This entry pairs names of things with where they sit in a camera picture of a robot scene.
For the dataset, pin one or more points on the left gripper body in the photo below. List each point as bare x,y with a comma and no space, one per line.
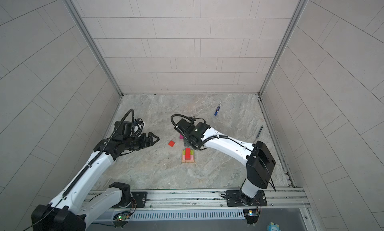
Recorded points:
132,143

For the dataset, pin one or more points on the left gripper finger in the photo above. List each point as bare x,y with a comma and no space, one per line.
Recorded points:
152,141
151,135

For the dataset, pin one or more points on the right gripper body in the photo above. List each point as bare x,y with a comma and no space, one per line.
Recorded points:
190,143

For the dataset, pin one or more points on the lime green rectangular block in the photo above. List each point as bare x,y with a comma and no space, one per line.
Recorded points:
191,152

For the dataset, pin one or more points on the red arch block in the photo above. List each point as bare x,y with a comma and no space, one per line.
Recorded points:
187,154

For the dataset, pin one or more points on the pink rectangular block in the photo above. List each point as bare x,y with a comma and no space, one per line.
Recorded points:
192,158

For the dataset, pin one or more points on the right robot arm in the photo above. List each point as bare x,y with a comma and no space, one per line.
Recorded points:
257,158

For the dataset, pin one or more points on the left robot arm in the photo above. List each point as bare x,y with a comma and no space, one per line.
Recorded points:
68,211

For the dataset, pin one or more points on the red square block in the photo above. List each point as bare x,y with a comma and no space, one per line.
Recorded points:
171,143

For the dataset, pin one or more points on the blue marker pen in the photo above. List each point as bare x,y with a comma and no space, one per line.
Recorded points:
217,109

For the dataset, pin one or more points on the dark grey pen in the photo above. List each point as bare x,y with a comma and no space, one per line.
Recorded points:
259,132

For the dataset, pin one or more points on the left circuit board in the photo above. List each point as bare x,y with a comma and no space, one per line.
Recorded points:
122,217

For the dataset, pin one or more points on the circuit board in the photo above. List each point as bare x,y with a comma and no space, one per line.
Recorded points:
122,217
251,216

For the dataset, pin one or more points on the right circuit board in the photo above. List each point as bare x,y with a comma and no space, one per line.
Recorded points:
251,216

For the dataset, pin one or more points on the light blue object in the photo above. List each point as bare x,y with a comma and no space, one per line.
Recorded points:
273,227

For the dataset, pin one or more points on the aluminium mounting rail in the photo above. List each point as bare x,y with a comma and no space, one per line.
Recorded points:
195,199

